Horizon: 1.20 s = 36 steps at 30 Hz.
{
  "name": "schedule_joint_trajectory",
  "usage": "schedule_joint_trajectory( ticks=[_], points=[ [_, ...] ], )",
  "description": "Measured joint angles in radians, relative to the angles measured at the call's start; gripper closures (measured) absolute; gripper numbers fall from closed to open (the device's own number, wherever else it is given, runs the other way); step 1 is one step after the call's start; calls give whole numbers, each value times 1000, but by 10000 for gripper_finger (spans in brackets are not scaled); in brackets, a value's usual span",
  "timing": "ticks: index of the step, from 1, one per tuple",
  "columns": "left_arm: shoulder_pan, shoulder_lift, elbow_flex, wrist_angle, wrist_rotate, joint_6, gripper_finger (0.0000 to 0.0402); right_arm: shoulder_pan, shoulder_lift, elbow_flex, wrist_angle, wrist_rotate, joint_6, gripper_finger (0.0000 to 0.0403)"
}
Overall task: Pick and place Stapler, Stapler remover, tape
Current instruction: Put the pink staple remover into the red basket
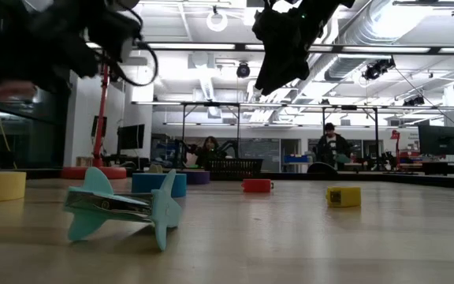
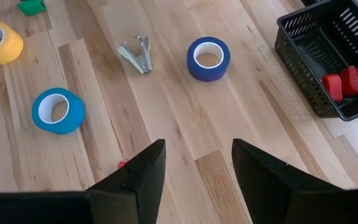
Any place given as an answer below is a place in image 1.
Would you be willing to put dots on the light blue tape roll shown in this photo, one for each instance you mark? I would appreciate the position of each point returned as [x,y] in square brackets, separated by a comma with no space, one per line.
[144,183]

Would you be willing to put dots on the black monitor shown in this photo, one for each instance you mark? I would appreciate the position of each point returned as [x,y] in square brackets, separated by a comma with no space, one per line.
[437,140]
[130,137]

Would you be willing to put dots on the black ceiling camera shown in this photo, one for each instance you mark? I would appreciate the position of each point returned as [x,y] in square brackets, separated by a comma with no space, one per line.
[243,70]

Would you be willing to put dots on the black overhead light beam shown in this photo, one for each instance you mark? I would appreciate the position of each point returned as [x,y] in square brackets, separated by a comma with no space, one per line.
[211,46]

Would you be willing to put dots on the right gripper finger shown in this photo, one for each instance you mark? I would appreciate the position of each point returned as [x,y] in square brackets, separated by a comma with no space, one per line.
[298,67]
[274,75]

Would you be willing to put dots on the black ceiling projector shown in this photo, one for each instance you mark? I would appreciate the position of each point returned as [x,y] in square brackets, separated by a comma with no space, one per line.
[376,69]

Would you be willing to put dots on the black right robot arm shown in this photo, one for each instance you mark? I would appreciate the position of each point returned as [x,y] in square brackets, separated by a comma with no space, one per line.
[329,10]

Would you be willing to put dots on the black metal rig frame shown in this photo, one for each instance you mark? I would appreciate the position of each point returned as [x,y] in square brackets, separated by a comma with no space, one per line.
[349,107]
[210,103]

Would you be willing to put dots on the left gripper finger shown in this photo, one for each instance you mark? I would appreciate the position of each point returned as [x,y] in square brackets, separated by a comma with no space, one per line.
[14,63]
[73,65]

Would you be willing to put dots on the black aluminium table frame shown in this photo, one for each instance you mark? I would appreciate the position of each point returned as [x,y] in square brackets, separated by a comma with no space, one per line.
[447,181]

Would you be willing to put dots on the teal staple remover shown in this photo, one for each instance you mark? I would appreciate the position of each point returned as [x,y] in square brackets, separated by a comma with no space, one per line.
[105,205]

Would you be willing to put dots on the red desk lamp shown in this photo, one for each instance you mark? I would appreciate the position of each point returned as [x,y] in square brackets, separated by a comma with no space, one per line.
[93,173]

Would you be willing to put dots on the person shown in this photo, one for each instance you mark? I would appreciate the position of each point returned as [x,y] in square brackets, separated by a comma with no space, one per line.
[331,148]
[209,150]

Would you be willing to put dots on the purple tape roll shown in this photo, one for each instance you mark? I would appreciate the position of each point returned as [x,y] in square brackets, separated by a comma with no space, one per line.
[199,177]

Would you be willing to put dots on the black plastic basket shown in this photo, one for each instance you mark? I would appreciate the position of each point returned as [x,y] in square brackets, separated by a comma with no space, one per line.
[235,169]

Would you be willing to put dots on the blue storage bin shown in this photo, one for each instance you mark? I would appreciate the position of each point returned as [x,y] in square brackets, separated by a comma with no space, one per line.
[296,158]

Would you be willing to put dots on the black wall screen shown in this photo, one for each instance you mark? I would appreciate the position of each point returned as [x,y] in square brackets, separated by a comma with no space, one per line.
[99,126]

